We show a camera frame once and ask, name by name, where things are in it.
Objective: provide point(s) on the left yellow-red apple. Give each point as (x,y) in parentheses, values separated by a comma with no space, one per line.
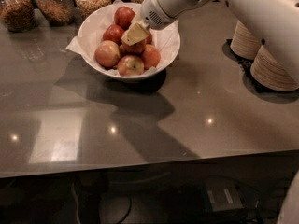
(107,54)

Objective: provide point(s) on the far left cereal jar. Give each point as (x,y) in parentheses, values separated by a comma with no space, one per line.
(17,15)

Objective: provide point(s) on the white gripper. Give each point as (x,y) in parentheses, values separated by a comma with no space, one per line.
(150,10)

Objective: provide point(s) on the yellow-red apple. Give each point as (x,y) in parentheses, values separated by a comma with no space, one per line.
(107,54)
(130,65)

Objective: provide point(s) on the front yellow-red apple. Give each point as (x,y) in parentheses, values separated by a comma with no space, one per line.
(130,65)

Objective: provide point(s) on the black rubber mat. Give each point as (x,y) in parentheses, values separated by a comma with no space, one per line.
(246,65)

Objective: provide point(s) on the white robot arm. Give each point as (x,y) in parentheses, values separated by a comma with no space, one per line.
(275,22)

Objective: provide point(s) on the right orange-red apple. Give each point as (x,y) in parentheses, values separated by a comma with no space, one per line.
(150,56)

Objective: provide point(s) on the front stack paper bowls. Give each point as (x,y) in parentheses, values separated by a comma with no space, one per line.
(268,72)

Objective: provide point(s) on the white ceramic bowl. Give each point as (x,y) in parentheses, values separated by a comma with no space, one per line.
(168,47)

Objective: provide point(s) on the left dark red apple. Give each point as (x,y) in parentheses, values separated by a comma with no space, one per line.
(113,33)

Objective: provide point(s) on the stack paper bowls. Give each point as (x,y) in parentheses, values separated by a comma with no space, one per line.
(244,43)
(268,72)

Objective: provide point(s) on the white paper bowl liner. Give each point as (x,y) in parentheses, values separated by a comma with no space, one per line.
(93,34)

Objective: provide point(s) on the back stack paper bowls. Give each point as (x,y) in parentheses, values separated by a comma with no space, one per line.
(244,43)

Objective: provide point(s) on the dark box under table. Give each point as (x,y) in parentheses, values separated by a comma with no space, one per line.
(222,196)

